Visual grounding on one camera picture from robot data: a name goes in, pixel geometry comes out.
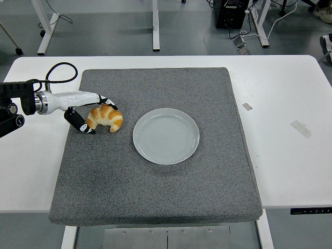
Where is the black table control panel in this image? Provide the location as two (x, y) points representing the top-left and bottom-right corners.
(290, 207), (332, 215)

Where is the person's foot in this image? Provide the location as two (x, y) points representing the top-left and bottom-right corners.
(312, 4), (332, 23)

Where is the person's leg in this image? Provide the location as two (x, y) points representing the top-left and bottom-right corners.
(319, 33), (332, 63)

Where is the black chair base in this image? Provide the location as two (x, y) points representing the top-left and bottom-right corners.
(279, 0), (316, 15)

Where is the grey fabric mat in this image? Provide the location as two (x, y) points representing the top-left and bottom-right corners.
(48, 66), (264, 226)

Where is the metal pole with caster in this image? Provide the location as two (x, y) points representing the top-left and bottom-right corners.
(0, 21), (23, 56)

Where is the white table leg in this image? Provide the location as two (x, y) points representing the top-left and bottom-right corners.
(255, 214), (275, 249)
(61, 225), (79, 249)

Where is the white desk leg with foot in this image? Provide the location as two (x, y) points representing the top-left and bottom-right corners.
(37, 0), (62, 56)
(251, 0), (271, 48)
(151, 0), (160, 51)

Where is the grey metal plate with screws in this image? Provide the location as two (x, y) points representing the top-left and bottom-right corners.
(103, 225), (233, 249)

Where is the golden croissant bread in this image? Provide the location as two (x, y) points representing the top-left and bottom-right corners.
(86, 103), (123, 133)

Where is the thin black floor cable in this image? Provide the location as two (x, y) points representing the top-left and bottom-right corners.
(38, 0), (74, 29)

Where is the grey foot pedal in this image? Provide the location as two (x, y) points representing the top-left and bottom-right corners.
(232, 37), (251, 56)

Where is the black computer tower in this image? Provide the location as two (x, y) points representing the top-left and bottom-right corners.
(215, 0), (250, 30)

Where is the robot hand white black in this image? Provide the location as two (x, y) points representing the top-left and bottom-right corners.
(46, 90), (119, 135)

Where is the white floor cable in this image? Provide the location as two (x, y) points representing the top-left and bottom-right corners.
(240, 0), (300, 39)

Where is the light grey round plate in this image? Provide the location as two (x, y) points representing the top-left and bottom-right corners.
(132, 107), (200, 165)

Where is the large clear tape piece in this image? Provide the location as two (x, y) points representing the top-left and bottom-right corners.
(290, 120), (312, 139)

